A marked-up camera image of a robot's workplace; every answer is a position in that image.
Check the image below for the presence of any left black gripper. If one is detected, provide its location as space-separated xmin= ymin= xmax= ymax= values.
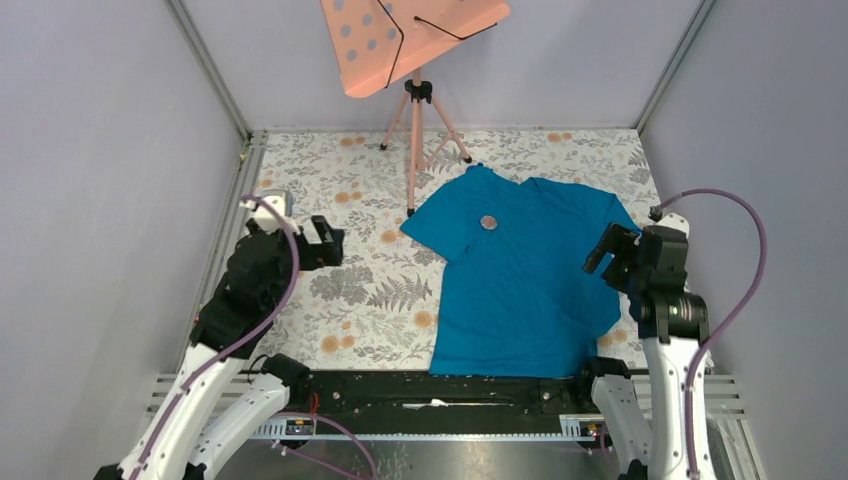
xmin=264 ymin=214 xmax=344 ymax=311

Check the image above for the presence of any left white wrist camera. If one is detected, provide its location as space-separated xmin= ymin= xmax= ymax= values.
xmin=240 ymin=189 xmax=298 ymax=234

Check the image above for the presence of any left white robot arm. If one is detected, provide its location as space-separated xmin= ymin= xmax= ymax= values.
xmin=95 ymin=216 xmax=345 ymax=479

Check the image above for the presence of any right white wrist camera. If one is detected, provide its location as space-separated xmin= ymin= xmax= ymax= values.
xmin=648 ymin=206 xmax=691 ymax=238

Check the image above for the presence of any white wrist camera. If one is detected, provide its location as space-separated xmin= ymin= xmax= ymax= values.
xmin=240 ymin=189 xmax=298 ymax=234
xmin=648 ymin=206 xmax=691 ymax=238

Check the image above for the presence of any blue t-shirt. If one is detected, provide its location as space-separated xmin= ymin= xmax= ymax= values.
xmin=401 ymin=165 xmax=635 ymax=378

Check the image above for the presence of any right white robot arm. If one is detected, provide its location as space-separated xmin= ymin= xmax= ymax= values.
xmin=573 ymin=218 xmax=716 ymax=479

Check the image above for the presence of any round white pin badge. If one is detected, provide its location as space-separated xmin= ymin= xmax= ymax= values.
xmin=480 ymin=215 xmax=498 ymax=231

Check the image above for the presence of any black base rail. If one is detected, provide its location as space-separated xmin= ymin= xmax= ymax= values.
xmin=192 ymin=368 xmax=637 ymax=439

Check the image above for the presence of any pink music stand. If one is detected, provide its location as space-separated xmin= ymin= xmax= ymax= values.
xmin=320 ymin=0 xmax=511 ymax=216

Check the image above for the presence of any floral patterned table mat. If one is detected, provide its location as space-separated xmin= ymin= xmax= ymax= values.
xmin=248 ymin=129 xmax=659 ymax=370

